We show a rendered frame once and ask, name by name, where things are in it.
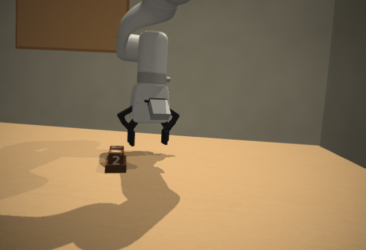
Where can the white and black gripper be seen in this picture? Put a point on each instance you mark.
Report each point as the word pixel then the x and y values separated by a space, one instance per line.
pixel 140 111

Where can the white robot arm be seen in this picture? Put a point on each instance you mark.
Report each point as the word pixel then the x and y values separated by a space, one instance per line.
pixel 151 52

